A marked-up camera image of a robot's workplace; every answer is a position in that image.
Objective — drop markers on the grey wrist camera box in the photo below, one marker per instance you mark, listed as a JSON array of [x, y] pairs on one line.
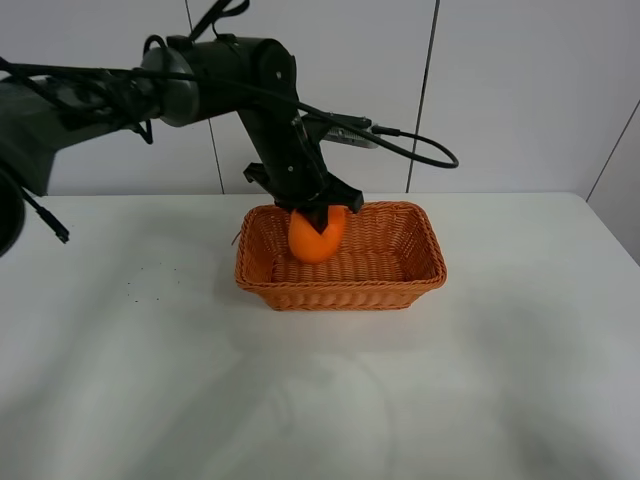
[[340, 135]]

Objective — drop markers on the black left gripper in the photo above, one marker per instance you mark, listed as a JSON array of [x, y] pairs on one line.
[[292, 168]]

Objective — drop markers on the orange wicker basket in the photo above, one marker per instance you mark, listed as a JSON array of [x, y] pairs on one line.
[[389, 256]]

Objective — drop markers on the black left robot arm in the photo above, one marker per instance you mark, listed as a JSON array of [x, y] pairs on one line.
[[46, 109]]

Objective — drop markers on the orange fruit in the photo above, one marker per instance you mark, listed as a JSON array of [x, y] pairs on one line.
[[309, 246]]

